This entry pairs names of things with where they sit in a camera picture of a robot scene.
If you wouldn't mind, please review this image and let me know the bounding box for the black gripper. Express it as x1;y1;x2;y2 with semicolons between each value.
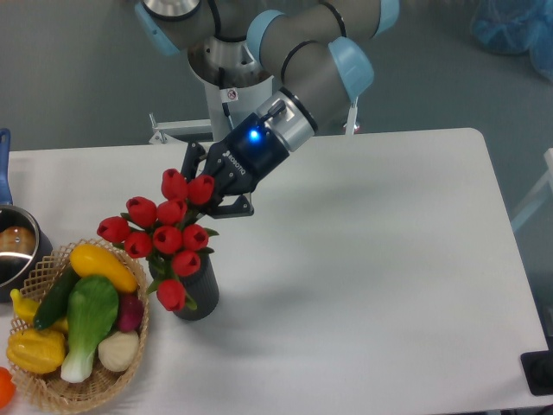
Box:
181;113;289;218

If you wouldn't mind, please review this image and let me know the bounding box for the red tulip bouquet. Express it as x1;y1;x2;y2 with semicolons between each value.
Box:
97;169;217;313

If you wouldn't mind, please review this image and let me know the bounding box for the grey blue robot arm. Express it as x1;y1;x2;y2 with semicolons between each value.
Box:
181;1;399;219

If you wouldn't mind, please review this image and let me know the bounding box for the dark grey ribbed vase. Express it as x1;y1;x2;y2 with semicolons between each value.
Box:
173;255;219;321

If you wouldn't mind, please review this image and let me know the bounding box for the yellow squash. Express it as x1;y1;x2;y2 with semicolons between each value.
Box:
69;244;138;294

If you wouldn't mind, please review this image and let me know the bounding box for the purple radish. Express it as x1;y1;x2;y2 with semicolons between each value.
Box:
116;294;144;333

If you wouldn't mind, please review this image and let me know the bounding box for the green bok choy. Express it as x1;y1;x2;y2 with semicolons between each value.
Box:
60;275;118;384

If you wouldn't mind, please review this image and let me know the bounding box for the white garlic bulb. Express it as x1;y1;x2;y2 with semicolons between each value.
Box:
98;331;139;373

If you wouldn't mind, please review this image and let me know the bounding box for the green cucumber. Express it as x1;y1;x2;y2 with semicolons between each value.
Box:
33;265;80;330

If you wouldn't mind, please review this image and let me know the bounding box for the yellow banana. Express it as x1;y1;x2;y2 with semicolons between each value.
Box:
10;289;68;334

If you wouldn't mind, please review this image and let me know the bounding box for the yellow bell pepper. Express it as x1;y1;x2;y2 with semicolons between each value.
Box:
6;329;66;374

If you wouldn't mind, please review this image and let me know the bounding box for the woven wicker basket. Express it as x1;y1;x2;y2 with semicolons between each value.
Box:
8;239;149;414

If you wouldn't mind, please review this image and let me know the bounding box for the orange fruit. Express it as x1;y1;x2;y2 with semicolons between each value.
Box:
0;367;16;409

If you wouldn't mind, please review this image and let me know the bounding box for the blue plastic bag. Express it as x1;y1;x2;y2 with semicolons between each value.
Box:
470;1;552;80

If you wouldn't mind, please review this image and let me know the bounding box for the black device at table edge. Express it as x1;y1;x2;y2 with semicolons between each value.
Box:
520;350;552;396

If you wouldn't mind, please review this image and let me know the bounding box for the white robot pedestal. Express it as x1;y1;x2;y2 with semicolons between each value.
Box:
132;0;362;146

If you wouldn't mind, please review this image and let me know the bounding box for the blue handled steel pot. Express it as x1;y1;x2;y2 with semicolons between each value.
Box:
1;128;53;303

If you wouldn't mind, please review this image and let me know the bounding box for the white frame at right edge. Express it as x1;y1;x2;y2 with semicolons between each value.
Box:
511;148;552;233

